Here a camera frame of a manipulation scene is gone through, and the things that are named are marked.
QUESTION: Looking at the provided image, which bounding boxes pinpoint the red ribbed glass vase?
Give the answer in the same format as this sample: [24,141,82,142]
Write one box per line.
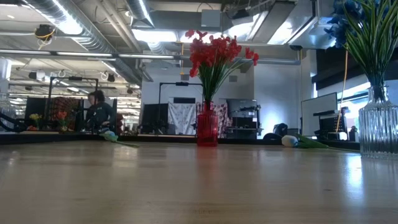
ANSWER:
[196,101,220,147]

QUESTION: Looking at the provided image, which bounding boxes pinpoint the clear ribbed glass vase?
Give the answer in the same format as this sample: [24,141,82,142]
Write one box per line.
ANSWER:
[358,85,398,160]

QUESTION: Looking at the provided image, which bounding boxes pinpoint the blue artificial flower bunch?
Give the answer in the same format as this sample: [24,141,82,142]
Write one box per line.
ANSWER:
[323,0,398,103]

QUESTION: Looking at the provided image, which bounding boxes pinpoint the orange flowers in small vase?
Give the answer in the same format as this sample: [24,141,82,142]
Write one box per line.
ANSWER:
[55,111,68,132]

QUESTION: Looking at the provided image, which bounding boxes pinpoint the yellow flowers in small vase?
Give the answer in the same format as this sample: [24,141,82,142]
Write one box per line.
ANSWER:
[28,113,43,131]

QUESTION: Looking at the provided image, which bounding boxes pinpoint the white patterned cloth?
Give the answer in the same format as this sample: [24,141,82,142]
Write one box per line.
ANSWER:
[167,101,197,136]

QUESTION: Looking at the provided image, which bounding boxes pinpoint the white cloth with red dots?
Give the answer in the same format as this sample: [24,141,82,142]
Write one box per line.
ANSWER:
[214,103,229,139]

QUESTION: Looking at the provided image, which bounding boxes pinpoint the grey shelf cabinet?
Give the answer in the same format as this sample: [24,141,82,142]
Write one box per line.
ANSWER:
[226,98,264,139]

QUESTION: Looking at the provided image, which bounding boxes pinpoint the grey horizontal ceiling pipe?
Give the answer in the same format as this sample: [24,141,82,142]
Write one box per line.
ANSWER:
[0,49,301,65]

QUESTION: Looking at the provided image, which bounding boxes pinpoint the black backpack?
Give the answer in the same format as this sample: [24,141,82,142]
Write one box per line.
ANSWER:
[262,123,289,141]

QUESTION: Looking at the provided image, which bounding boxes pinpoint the blue-green artificial tulip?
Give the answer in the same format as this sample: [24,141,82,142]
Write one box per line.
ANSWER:
[98,130,141,149]

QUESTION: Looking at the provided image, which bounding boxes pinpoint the white artificial tulip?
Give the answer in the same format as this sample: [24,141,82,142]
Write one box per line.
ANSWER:
[281,133,361,154]

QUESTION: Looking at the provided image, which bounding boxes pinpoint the grey ceiling box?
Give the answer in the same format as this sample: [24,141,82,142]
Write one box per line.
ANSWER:
[201,9,223,28]

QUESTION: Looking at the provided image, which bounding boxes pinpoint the person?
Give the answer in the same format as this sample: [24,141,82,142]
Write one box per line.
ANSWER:
[84,89,117,133]

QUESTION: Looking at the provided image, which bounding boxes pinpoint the white board panel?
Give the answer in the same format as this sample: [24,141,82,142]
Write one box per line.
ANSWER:
[300,91,338,136]

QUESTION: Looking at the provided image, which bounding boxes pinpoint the dark red patterned cloth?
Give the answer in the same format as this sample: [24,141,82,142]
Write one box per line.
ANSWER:
[49,96,82,130]

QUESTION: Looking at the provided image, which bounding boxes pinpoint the black desk equipment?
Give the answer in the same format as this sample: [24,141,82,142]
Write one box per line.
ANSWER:
[313,107,351,136]

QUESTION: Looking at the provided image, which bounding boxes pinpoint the dark bottle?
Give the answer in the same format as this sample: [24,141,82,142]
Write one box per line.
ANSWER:
[348,126,360,142]

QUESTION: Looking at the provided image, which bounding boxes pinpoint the black metal rig frame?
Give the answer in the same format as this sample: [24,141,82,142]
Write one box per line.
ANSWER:
[158,82,205,105]

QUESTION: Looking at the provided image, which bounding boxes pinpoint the large rectangular metal duct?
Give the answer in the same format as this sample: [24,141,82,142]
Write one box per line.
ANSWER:
[223,0,340,50]

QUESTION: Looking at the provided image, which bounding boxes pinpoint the black station frame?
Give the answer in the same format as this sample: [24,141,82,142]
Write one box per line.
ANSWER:
[47,76,100,131]

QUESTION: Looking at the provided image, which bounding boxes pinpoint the silver round ventilation duct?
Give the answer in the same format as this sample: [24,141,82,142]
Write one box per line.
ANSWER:
[23,0,144,85]

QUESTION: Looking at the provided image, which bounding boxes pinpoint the yellow hanging cord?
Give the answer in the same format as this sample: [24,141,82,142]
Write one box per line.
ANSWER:
[335,49,349,133]

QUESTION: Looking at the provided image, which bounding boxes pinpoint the black ceiling device yellow cable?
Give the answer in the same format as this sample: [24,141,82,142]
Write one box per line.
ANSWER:
[33,24,57,50]

